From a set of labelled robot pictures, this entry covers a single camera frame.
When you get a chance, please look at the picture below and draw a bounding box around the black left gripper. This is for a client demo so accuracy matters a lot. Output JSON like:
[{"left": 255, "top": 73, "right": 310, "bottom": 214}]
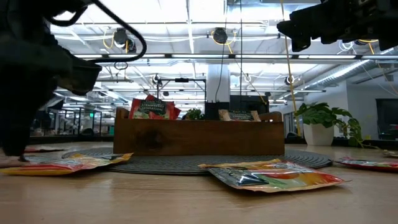
[{"left": 0, "top": 34, "right": 103, "bottom": 161}]

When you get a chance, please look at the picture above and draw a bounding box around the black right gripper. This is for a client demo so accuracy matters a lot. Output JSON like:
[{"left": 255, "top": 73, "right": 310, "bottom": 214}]
[{"left": 277, "top": 0, "right": 369, "bottom": 52}]

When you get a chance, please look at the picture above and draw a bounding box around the red strawberry tea packet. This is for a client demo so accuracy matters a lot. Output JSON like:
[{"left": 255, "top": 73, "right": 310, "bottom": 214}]
[
  {"left": 128, "top": 98, "right": 171, "bottom": 120},
  {"left": 146, "top": 94, "right": 182, "bottom": 121},
  {"left": 335, "top": 156, "right": 398, "bottom": 174}
]

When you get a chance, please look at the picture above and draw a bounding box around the wooden three-compartment tea box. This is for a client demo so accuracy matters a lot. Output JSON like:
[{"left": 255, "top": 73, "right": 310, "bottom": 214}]
[{"left": 113, "top": 107, "right": 286, "bottom": 156}]

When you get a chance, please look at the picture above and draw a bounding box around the black monitor screen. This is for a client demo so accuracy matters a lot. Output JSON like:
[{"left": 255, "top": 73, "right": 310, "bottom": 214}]
[{"left": 229, "top": 95, "right": 270, "bottom": 112}]

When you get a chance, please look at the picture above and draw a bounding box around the green plant in white pot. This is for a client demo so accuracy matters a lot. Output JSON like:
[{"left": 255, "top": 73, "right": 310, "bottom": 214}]
[{"left": 295, "top": 101, "right": 364, "bottom": 147}]

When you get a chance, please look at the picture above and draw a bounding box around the black cabinet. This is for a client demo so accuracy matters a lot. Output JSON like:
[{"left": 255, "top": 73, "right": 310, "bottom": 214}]
[{"left": 204, "top": 101, "right": 231, "bottom": 121}]

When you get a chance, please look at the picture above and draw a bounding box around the small green plant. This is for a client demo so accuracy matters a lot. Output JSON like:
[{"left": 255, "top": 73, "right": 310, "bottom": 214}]
[{"left": 185, "top": 108, "right": 205, "bottom": 121}]

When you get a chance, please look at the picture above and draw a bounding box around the grey round woven placemat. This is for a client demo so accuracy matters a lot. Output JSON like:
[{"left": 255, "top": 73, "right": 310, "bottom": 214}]
[{"left": 61, "top": 146, "right": 333, "bottom": 175}]

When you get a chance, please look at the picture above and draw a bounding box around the yellow hanging cable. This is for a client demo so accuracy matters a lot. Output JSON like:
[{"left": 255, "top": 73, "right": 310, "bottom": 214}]
[{"left": 284, "top": 51, "right": 302, "bottom": 137}]

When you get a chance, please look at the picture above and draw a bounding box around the silver ventilation duct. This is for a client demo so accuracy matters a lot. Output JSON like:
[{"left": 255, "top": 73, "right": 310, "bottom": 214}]
[{"left": 306, "top": 62, "right": 380, "bottom": 90}]

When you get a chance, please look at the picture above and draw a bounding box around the black hanging cable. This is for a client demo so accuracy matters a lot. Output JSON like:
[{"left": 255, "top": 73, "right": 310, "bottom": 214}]
[
  {"left": 215, "top": 43, "right": 228, "bottom": 103},
  {"left": 239, "top": 0, "right": 244, "bottom": 103}
]

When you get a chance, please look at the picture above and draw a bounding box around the black hanging ring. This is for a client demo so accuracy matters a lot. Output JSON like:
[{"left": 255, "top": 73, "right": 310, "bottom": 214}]
[{"left": 113, "top": 59, "right": 129, "bottom": 71}]

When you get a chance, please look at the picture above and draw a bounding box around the black ceiling cord reel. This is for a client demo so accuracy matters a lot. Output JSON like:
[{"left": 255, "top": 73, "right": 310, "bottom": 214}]
[
  {"left": 212, "top": 27, "right": 229, "bottom": 44},
  {"left": 112, "top": 27, "right": 137, "bottom": 54}
]

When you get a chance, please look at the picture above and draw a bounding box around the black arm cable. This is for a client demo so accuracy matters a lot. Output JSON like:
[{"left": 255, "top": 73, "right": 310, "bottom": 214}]
[{"left": 46, "top": 0, "right": 147, "bottom": 63}]

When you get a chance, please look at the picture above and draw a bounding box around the dark wall screen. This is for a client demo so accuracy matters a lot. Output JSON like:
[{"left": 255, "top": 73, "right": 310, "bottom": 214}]
[{"left": 375, "top": 98, "right": 398, "bottom": 141}]

